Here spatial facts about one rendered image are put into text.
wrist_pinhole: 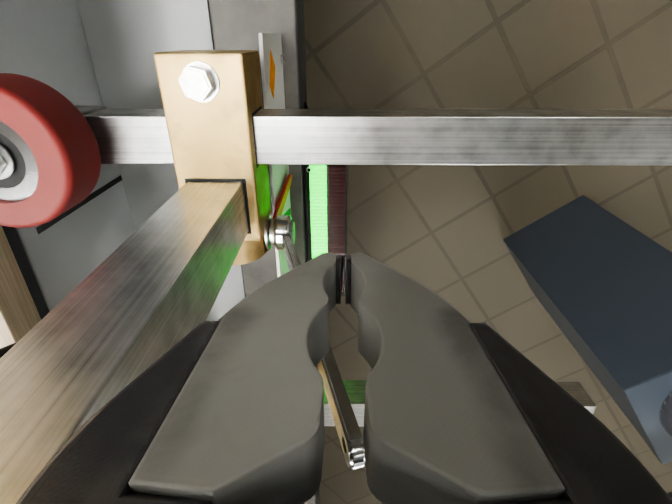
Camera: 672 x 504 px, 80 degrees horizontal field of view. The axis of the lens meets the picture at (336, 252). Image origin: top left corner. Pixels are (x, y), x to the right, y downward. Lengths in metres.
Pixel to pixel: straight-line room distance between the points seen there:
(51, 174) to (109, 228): 0.30
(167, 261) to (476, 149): 0.19
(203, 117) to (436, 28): 0.93
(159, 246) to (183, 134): 0.10
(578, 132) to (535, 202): 1.03
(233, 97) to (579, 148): 0.21
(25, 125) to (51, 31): 0.27
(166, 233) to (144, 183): 0.38
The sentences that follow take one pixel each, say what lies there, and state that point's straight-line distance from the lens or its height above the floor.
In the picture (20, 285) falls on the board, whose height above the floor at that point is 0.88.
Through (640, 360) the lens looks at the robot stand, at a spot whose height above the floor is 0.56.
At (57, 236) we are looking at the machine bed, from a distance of 0.48.
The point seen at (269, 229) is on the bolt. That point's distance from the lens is 0.29.
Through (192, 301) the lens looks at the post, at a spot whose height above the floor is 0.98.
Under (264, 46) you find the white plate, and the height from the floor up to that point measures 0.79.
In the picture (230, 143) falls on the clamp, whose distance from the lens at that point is 0.26.
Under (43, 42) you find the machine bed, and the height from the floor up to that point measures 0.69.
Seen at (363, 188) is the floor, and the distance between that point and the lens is 1.18.
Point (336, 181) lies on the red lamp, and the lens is 0.43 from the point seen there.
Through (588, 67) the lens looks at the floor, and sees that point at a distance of 1.28.
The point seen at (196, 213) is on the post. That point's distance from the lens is 0.22.
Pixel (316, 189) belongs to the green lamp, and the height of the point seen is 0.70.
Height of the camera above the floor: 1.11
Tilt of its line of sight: 62 degrees down
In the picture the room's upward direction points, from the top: 179 degrees counter-clockwise
